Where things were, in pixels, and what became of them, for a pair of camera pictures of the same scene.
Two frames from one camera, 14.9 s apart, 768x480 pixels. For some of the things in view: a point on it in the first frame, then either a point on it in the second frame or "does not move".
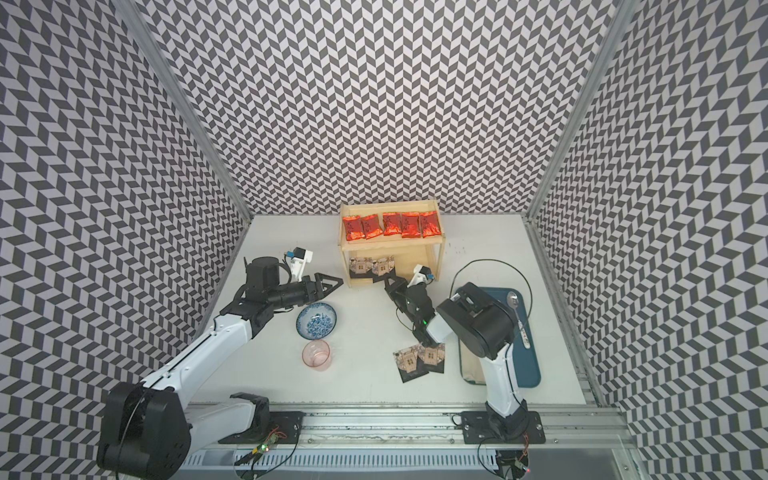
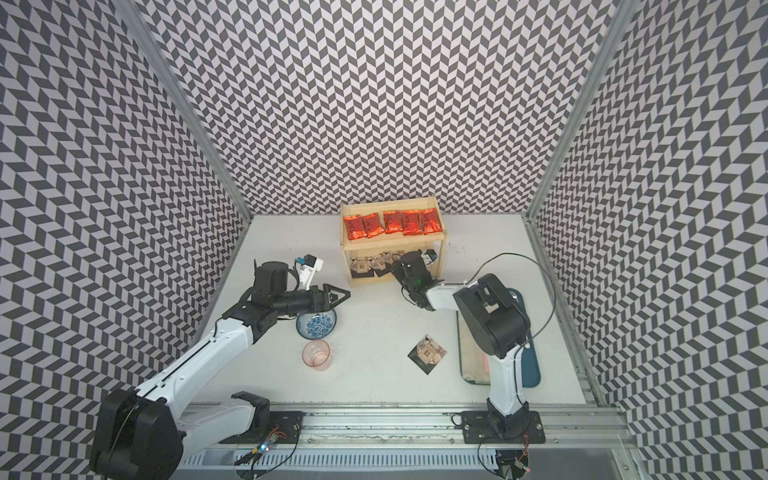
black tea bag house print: [411, 362] -> [395, 256]
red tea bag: [392, 224] does not move
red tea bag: [370, 226] does not move
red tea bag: [353, 227] does not move
